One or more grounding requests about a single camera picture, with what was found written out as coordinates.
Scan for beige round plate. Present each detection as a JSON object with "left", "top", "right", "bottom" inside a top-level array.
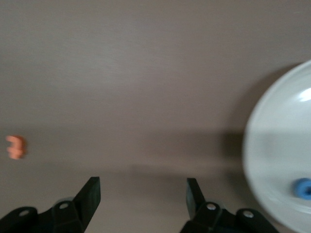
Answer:
[{"left": 242, "top": 59, "right": 311, "bottom": 233}]

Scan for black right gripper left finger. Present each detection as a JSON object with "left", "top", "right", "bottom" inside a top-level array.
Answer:
[{"left": 0, "top": 176, "right": 101, "bottom": 233}]

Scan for orange foam letter t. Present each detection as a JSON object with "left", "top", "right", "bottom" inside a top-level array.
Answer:
[{"left": 6, "top": 134, "right": 29, "bottom": 161}]

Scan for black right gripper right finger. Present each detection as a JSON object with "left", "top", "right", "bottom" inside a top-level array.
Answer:
[{"left": 179, "top": 178, "right": 280, "bottom": 233}]

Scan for blue foam letter o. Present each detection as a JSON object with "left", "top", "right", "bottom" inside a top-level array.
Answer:
[{"left": 291, "top": 178, "right": 311, "bottom": 201}]

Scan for brown table cover mat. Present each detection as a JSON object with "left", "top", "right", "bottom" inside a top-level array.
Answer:
[{"left": 0, "top": 0, "right": 311, "bottom": 233}]

